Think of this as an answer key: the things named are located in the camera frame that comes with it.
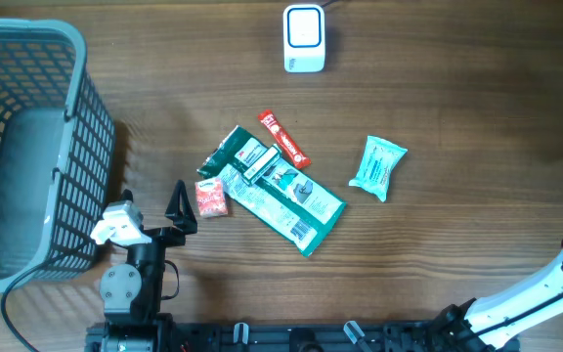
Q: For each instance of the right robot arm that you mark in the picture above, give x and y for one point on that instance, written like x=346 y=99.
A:
x=488 y=323

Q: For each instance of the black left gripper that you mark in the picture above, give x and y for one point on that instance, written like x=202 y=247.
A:
x=184 y=221

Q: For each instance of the mint toilet wipes pack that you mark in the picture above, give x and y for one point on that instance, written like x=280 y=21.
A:
x=379 y=160

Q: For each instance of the grey plastic laundry basket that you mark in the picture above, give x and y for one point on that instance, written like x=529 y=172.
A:
x=56 y=145

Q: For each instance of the white barcode scanner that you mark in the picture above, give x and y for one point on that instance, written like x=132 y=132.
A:
x=303 y=38

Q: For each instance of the red tissue pack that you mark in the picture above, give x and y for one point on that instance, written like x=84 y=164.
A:
x=210 y=198

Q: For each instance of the small black white box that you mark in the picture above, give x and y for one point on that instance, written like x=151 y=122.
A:
x=265 y=161

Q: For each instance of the red coffee stick sachet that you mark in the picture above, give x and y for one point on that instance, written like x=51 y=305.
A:
x=298 y=158

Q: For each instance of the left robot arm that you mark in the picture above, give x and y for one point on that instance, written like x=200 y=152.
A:
x=132 y=291

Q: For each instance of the green white wipes packet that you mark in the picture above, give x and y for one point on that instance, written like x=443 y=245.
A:
x=284 y=198

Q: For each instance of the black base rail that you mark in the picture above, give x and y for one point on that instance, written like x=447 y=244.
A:
x=352 y=336

